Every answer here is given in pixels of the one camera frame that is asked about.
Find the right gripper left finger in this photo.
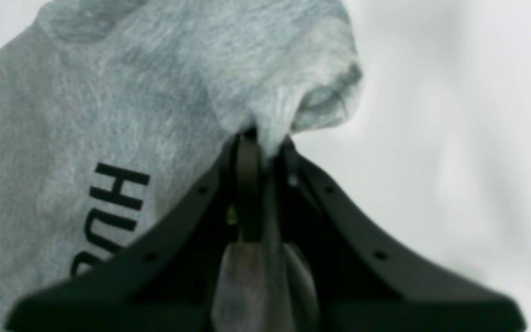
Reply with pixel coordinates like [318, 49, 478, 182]
[6, 131, 263, 332]

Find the grey t-shirt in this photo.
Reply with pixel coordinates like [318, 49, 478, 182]
[0, 0, 363, 332]

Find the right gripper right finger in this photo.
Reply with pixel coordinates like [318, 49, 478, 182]
[277, 138, 526, 332]

